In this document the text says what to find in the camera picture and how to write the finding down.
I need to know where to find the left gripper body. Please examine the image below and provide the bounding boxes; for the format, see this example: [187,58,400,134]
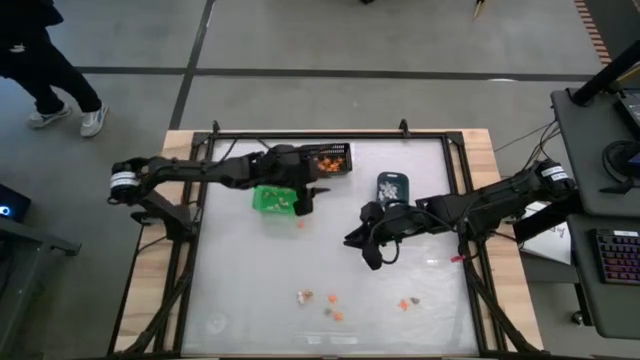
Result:
[259,143,321,217]

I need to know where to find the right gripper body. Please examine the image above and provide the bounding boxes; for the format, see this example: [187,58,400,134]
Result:
[359,199,431,271]

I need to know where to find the teal plastic bin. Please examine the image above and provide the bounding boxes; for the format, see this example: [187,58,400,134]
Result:
[375,171,411,209]

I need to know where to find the black plastic basket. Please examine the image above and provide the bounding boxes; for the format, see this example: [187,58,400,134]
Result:
[307,142,354,177]

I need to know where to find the green plastic basket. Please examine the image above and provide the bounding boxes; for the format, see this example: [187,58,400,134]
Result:
[251,184,301,217]

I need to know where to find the wooden board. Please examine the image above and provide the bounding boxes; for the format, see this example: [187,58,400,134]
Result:
[113,128,545,354]

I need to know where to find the black slanted desk bar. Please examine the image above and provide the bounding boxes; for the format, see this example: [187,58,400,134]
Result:
[512,188,584,245]

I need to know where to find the white paper sheet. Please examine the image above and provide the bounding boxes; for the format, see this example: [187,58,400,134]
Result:
[519,198,574,266]

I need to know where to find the dark work desk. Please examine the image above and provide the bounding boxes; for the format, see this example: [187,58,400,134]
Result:
[549,87,640,341]

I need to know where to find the backlit black keyboard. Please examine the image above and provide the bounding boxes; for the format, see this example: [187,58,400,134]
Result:
[594,228,640,286]

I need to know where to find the black headphones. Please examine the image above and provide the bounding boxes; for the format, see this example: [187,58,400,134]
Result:
[601,139,640,195]

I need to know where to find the black monitor pole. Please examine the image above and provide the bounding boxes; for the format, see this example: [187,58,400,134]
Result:
[569,39,640,107]

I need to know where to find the person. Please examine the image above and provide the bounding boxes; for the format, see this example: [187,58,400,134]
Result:
[0,0,110,139]

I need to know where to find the dark flat screen device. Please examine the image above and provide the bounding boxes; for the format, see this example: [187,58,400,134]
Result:
[613,88,640,129]

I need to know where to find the grey metal cart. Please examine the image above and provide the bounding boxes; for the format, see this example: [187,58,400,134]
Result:
[0,214,83,351]

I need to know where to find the black box blue light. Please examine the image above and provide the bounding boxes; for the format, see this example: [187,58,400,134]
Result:
[0,183,32,224]

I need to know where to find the black striped floor mat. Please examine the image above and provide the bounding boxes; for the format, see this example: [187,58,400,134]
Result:
[573,0,640,67]

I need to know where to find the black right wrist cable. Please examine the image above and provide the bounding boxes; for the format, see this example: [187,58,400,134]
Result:
[372,219,402,266]

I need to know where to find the black diagonal frame strut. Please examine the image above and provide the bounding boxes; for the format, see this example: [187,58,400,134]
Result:
[463,259,541,355]
[107,219,196,355]

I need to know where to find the black floor cables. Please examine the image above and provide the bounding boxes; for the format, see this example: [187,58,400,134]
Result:
[493,118,564,174]

